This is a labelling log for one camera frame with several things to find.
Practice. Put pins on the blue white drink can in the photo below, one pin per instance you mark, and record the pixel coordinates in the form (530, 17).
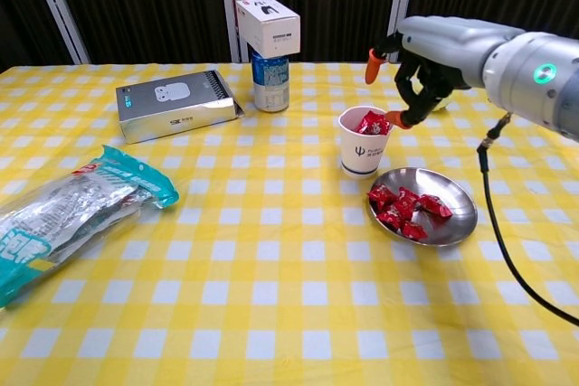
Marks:
(270, 87)

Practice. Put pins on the yellow white checked tablecloth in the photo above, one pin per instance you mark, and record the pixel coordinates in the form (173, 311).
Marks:
(271, 268)

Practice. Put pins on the white paper cup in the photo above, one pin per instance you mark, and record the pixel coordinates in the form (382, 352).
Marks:
(362, 151)

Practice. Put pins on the yellow tennis ball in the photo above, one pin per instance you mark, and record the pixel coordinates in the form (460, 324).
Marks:
(439, 106)

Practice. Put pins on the small white carton box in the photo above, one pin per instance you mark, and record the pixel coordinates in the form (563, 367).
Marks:
(271, 24)

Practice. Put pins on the round steel plate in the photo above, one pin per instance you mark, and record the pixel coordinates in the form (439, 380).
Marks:
(452, 223)

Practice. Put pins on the red candy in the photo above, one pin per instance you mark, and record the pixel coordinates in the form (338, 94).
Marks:
(383, 126)
(407, 198)
(391, 219)
(436, 206)
(367, 123)
(382, 196)
(414, 231)

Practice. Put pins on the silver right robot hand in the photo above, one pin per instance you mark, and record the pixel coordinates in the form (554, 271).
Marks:
(452, 47)

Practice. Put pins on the teal silver snack bag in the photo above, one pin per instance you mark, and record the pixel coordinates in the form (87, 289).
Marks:
(68, 223)

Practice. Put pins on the silver earbuds box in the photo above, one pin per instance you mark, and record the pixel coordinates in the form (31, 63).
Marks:
(172, 106)

